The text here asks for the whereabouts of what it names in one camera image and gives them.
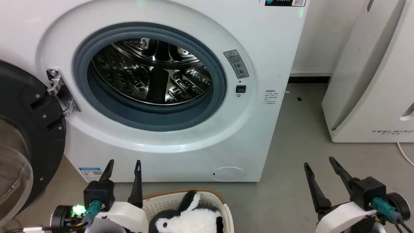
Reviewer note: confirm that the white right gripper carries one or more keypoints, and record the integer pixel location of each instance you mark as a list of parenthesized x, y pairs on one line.
[(343, 216)]

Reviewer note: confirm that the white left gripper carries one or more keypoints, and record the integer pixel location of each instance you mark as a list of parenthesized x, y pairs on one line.
[(129, 216)]

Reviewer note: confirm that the black and white plush toy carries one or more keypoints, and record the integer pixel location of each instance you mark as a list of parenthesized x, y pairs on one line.
[(190, 223)]

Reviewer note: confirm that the black washing machine door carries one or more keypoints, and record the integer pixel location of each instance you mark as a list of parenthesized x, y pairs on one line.
[(35, 129)]

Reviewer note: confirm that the stainless steel washing machine drum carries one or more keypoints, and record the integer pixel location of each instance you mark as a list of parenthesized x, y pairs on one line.
[(129, 74)]

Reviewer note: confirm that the silver metal door hinge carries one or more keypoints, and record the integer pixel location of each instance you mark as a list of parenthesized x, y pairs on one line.
[(59, 90)]

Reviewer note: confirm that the blue white energy label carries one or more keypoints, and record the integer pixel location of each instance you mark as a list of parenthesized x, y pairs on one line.
[(91, 174)]

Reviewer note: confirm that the white perforated laundry basket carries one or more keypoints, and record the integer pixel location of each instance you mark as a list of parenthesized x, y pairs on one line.
[(157, 204)]

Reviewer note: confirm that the grey rubber door gasket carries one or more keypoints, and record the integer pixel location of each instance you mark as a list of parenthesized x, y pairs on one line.
[(148, 121)]

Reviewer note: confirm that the oval filter cover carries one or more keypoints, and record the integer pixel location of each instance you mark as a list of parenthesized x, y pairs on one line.
[(228, 174)]

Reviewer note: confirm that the small printed text label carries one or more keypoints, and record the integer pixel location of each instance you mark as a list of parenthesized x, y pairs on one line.
[(270, 97)]

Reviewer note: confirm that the white air purifier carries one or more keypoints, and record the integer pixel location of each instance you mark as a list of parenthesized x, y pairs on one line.
[(372, 81)]

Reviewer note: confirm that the black door latch socket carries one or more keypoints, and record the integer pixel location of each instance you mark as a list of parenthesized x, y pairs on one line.
[(241, 89)]

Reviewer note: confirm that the grey warning sticker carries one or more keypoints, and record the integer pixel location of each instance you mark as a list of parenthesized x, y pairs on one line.
[(237, 64)]

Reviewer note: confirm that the white front-load washing machine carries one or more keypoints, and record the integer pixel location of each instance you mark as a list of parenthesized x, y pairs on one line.
[(258, 48)]

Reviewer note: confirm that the dark control panel sticker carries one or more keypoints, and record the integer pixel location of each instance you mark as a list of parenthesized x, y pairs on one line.
[(284, 2)]

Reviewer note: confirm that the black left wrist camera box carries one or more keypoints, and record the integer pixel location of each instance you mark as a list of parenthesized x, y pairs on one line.
[(98, 192)]

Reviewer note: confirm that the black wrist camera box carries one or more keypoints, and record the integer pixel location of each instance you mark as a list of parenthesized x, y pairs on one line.
[(98, 192), (368, 191)]

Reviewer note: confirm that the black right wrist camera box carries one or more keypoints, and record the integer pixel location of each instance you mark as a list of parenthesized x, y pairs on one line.
[(368, 191)]

